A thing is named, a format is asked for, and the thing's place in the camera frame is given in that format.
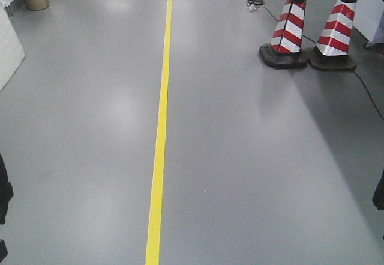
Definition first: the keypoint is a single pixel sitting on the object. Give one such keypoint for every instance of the left red white traffic cone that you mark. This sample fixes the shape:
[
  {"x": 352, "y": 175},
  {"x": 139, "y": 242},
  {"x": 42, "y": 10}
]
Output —
[{"x": 285, "y": 49}]

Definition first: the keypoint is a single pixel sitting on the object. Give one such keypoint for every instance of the red white traffic cone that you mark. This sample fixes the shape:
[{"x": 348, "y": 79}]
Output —
[
  {"x": 285, "y": 49},
  {"x": 331, "y": 52}
]

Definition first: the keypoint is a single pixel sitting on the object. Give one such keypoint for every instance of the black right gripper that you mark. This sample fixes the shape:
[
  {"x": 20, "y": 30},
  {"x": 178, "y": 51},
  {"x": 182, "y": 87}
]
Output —
[{"x": 377, "y": 198}]

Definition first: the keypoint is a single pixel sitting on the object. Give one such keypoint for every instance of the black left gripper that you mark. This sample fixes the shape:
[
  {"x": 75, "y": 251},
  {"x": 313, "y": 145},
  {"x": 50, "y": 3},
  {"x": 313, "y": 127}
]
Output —
[{"x": 6, "y": 192}]

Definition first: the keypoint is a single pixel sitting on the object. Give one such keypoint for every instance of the right red white traffic cone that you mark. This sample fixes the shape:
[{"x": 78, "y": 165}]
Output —
[{"x": 331, "y": 52}]

